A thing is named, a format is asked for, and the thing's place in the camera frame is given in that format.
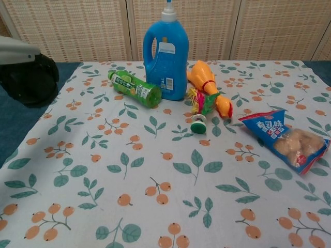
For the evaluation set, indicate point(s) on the colourful feather shuttlecock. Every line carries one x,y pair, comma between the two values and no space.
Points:
199,103

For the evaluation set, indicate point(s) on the blue snack bag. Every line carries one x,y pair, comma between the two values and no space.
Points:
269,131

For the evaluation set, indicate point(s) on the green tea bottle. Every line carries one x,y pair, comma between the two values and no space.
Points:
132,87

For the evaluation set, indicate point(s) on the dark green round object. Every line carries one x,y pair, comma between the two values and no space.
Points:
38,95

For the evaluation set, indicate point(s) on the white floral tablecloth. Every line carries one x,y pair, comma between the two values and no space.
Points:
165,180

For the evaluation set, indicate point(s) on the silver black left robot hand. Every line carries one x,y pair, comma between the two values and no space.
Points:
15,54

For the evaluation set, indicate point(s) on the bamboo folding screen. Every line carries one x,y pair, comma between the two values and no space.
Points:
77,28

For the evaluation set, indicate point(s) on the yellow rubber chicken toy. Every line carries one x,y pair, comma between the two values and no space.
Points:
204,77

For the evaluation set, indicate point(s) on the blue detergent pump bottle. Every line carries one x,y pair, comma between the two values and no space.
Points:
165,64

